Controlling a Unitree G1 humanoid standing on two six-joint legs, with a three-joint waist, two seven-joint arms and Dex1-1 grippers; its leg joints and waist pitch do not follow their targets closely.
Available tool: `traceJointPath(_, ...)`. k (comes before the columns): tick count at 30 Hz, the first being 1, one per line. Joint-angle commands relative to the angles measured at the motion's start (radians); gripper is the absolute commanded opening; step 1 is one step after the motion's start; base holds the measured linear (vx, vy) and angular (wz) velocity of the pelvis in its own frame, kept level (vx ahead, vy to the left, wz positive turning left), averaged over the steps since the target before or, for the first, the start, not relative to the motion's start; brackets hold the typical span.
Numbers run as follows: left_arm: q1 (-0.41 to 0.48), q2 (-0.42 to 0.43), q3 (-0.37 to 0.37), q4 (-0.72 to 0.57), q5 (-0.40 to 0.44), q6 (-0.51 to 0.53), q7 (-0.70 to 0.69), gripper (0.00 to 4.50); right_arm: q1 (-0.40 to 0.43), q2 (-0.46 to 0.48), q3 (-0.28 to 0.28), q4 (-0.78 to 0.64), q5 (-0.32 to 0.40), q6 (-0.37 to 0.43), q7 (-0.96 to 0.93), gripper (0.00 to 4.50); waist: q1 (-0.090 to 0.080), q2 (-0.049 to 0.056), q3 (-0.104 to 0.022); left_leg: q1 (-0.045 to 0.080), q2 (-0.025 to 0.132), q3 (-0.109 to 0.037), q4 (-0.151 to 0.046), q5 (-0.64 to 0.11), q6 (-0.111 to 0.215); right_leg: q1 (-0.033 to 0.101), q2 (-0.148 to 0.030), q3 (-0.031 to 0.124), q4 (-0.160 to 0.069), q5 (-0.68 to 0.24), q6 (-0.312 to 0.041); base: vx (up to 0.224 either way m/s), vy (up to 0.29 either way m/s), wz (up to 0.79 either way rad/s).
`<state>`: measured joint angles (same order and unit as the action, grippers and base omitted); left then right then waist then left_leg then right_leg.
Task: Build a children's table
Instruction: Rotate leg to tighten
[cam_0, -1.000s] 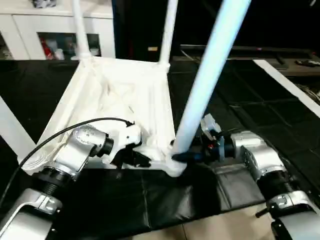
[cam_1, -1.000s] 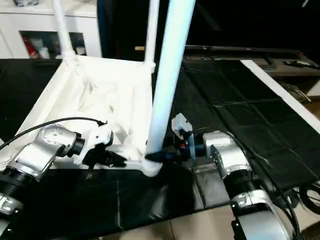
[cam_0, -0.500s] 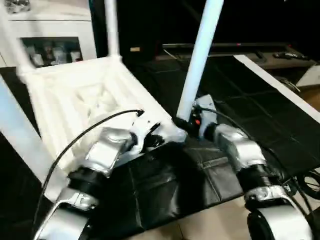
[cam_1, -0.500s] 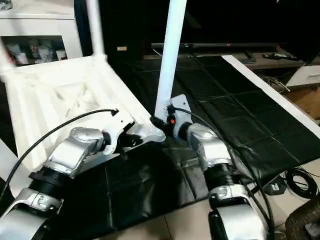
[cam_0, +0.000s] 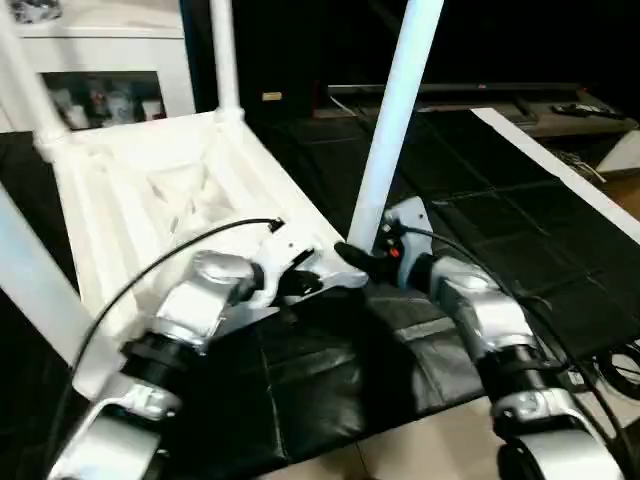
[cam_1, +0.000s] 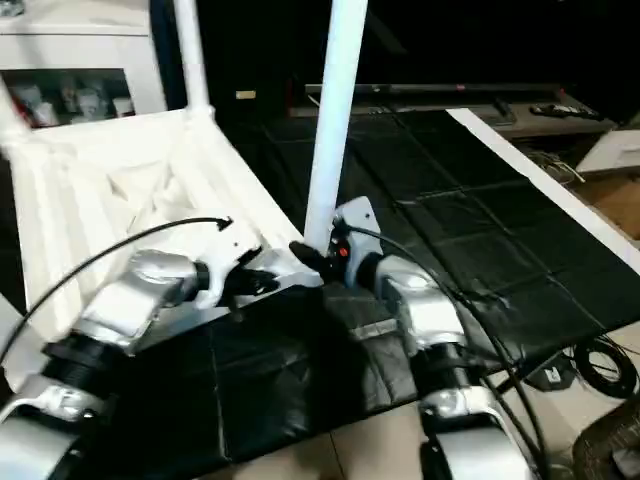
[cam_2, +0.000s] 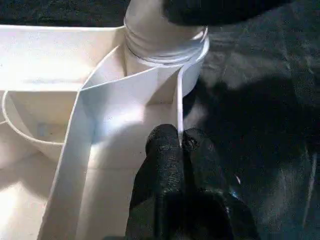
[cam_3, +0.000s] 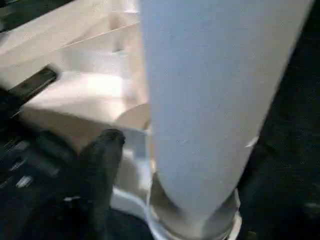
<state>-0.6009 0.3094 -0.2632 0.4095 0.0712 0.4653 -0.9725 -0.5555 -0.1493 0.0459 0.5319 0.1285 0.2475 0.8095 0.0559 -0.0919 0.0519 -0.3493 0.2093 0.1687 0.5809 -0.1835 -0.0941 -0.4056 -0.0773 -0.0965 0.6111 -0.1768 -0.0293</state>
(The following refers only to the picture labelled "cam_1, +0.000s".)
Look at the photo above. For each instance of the white plastic table leg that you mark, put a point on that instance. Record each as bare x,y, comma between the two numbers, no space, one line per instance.
10,120
335,110
8,320
192,55

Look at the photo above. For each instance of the white plastic table top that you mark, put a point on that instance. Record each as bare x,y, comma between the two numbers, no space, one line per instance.
100,200

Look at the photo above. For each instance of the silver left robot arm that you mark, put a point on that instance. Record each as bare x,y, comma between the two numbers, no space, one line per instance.
130,300

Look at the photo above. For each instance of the black mat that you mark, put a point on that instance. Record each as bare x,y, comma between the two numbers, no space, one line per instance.
480,220

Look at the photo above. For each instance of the small brown label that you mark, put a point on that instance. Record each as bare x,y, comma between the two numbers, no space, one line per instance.
245,95

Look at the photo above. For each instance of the white flat strip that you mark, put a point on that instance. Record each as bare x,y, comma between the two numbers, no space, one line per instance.
540,180

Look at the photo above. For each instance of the black cabinet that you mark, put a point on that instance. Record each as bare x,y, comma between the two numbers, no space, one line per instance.
260,45

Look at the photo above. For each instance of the black power adapter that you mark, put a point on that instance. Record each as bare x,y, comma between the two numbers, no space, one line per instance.
553,377

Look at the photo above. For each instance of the black remote control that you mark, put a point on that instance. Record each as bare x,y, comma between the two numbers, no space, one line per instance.
565,111

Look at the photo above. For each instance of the white low furniture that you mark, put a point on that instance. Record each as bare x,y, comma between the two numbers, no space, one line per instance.
615,150

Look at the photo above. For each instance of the white glass-door cabinet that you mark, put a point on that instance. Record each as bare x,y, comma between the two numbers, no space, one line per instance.
80,45

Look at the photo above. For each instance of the grey object on cabinet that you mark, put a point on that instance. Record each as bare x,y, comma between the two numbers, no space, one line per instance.
10,6

